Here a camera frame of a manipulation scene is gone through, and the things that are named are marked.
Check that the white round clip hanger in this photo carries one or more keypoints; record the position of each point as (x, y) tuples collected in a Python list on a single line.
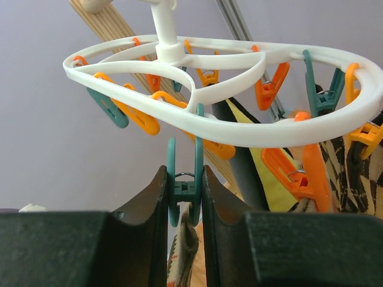
[(211, 79)]

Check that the grey black long sock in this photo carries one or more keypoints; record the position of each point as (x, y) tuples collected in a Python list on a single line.
[(258, 187)]

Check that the orange clothes peg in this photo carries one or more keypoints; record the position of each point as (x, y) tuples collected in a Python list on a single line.
[(310, 182)]

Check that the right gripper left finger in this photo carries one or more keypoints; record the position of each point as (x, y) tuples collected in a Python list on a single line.
[(126, 247)]

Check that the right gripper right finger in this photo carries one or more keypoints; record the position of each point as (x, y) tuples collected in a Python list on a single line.
[(245, 247)]

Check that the brown argyle sock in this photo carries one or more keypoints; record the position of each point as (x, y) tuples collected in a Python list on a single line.
[(183, 251), (356, 183)]

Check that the teal clothes peg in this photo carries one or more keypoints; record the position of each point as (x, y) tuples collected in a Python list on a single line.
[(185, 187)]

